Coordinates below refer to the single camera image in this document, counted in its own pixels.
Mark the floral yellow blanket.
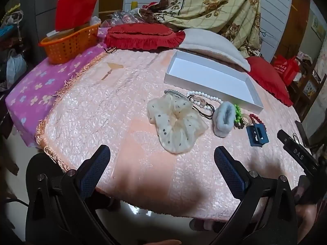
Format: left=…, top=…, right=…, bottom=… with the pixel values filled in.
left=139, top=0, right=263, bottom=58

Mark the black hair tie with flower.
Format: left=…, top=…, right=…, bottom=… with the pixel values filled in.
left=188, top=95, right=215, bottom=120

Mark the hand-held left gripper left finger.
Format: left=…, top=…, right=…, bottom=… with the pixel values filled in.
left=26, top=144, right=113, bottom=245

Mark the clear crystal bead bracelet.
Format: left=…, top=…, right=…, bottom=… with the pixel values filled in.
left=241, top=114, right=254, bottom=127

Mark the cardboard box in basket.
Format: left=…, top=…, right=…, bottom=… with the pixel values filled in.
left=46, top=28, right=77, bottom=38

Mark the light blue fluffy scrunchie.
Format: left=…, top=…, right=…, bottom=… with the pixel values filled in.
left=213, top=101, right=236, bottom=137

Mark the white shallow cardboard box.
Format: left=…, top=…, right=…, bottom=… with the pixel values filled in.
left=164, top=50, right=264, bottom=115

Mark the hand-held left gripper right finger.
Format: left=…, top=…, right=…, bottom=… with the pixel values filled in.
left=214, top=146, right=300, bottom=245

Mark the red bead bracelet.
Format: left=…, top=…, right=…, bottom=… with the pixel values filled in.
left=249, top=114, right=267, bottom=131

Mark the dark furniture frame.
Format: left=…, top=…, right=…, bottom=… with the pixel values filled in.
left=295, top=120, right=311, bottom=147

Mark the green bead bracelet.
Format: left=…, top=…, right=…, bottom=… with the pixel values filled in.
left=234, top=104, right=243, bottom=125

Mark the white pillow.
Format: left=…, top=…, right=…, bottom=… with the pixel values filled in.
left=177, top=28, right=251, bottom=72

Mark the wooden chair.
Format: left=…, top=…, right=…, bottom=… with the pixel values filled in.
left=287, top=53, right=327, bottom=125

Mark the purple flowered bed sheet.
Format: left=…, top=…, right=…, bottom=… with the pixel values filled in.
left=5, top=27, right=111, bottom=149

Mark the pink textured bed blanket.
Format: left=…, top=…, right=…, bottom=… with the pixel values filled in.
left=34, top=45, right=315, bottom=223

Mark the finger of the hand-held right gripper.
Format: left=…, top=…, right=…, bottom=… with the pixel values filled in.
left=277, top=130, right=319, bottom=174

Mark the red shopping bag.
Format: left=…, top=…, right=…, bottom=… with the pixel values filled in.
left=273, top=54, right=300, bottom=86

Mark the red paper bag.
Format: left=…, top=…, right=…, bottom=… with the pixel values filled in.
left=55, top=0, right=99, bottom=31

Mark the orange plastic basket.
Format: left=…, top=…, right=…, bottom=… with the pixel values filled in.
left=38, top=23, right=102, bottom=65

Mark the cream dotted organza scrunchie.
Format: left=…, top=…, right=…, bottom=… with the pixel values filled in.
left=147, top=94, right=209, bottom=154

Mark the blue hair claw clip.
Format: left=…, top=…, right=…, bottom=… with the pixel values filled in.
left=246, top=124, right=269, bottom=148

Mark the white bead bracelet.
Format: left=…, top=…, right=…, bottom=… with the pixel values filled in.
left=186, top=90, right=223, bottom=105

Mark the silver rhinestone bracelet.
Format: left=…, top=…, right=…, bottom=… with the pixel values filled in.
left=164, top=89, right=188, bottom=99

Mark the clear plastic bag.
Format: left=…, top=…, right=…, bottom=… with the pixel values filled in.
left=109, top=10, right=140, bottom=28

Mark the red ruffled cushion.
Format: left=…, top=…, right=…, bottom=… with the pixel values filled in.
left=103, top=23, right=186, bottom=55

